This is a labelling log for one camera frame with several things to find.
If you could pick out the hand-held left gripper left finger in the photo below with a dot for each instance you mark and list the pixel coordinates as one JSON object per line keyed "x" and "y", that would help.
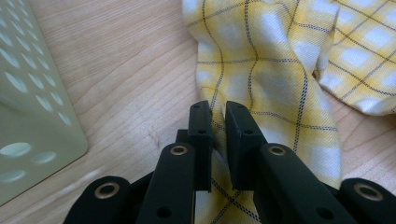
{"x": 199, "y": 149}

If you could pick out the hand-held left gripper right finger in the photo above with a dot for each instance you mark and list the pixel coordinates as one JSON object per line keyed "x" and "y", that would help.
{"x": 246, "y": 149}

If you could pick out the yellow plaid cloth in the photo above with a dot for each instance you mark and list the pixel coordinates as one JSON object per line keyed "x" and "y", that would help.
{"x": 280, "y": 62}

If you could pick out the light green plastic basket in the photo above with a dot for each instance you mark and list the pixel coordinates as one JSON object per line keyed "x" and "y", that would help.
{"x": 31, "y": 124}

